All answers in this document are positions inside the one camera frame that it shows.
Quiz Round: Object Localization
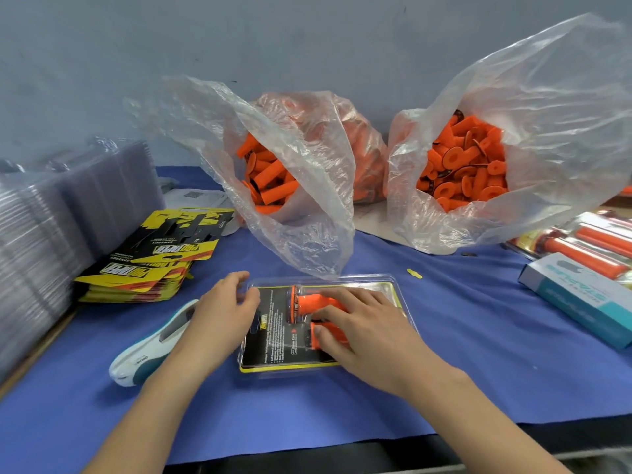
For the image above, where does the large clear plastic bag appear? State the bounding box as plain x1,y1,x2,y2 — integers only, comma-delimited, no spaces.
385,14,632,255

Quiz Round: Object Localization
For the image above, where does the teal white cardboard box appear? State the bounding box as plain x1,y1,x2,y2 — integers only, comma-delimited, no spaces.
518,253,632,350

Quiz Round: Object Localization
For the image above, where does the stack of clear blister shells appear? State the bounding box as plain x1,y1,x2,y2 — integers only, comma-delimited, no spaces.
0,141,164,383

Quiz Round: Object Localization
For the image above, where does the person's right hand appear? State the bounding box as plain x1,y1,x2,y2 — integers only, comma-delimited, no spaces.
310,286,458,401

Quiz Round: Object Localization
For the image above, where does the teal hand stapler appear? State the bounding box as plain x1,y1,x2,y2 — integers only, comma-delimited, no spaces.
109,299,201,388

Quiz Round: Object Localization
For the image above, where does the yellow black backing card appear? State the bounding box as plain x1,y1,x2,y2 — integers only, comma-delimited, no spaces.
239,281,406,372

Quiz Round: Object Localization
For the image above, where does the white printed paper sheet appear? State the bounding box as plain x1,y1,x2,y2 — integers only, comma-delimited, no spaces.
163,187,241,237

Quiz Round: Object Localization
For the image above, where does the person's left forearm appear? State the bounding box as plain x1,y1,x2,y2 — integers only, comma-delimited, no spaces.
84,355,213,474

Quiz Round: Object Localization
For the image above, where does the person's left hand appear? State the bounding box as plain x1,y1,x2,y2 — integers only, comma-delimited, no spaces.
172,271,263,378

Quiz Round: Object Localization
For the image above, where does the stack of yellow black cards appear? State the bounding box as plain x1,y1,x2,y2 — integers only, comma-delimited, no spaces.
74,207,236,304

